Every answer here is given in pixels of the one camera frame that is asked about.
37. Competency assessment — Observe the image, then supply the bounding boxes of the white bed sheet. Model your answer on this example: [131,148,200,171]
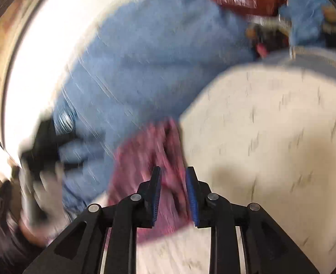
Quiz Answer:
[136,63,336,274]

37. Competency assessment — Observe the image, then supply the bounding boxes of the purple floral garment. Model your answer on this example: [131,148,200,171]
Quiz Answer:
[107,118,197,244]

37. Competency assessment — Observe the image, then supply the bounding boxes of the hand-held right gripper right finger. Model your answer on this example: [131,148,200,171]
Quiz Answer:
[185,166,319,274]

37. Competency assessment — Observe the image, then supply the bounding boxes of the dark object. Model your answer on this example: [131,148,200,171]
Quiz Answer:
[246,17,289,59]

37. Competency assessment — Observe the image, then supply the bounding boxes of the person's dark clothing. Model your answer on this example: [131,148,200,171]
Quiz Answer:
[0,181,47,266]

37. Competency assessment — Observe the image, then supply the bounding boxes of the grey zipped cushion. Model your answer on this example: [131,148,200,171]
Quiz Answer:
[256,46,336,84]

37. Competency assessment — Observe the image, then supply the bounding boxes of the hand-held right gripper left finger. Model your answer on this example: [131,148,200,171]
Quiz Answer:
[22,166,163,274]

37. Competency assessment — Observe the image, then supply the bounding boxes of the person's left hand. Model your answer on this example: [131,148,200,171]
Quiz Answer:
[38,164,71,234]

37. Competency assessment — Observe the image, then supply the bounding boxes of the person's left forearm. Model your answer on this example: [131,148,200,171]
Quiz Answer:
[18,214,53,247]

